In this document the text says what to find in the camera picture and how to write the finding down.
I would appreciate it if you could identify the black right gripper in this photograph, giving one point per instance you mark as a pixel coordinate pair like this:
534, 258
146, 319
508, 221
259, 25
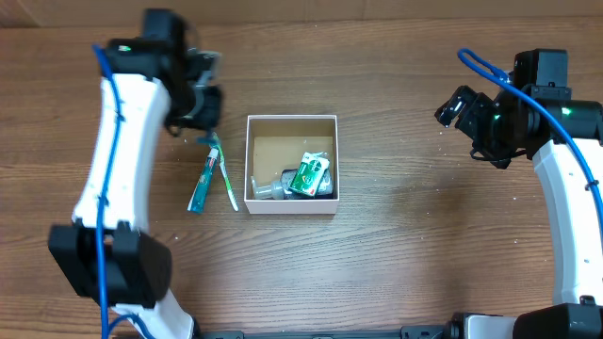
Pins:
471, 115

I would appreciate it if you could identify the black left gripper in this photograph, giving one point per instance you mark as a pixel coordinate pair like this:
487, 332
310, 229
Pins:
199, 115

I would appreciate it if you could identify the blue disposable razor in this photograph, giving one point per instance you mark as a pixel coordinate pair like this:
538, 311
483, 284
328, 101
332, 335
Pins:
211, 140

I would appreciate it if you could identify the clear bottle dark liquid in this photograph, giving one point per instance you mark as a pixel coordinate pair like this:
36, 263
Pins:
280, 190

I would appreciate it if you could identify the green white small packet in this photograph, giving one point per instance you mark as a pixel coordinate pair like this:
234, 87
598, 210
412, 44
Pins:
313, 177

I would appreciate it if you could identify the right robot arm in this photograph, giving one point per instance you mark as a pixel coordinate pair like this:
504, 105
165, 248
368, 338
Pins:
563, 139

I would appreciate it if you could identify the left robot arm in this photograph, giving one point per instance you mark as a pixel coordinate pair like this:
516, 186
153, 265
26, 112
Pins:
107, 253

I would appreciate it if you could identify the green white toothbrush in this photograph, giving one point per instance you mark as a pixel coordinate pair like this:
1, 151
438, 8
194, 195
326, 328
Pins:
222, 164

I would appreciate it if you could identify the white cardboard box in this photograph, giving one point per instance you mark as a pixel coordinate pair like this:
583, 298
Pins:
275, 143

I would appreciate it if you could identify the teal toothpaste tube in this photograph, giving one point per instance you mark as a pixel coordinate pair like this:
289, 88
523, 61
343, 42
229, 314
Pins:
197, 201

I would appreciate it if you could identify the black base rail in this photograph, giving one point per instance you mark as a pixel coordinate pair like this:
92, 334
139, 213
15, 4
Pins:
405, 332

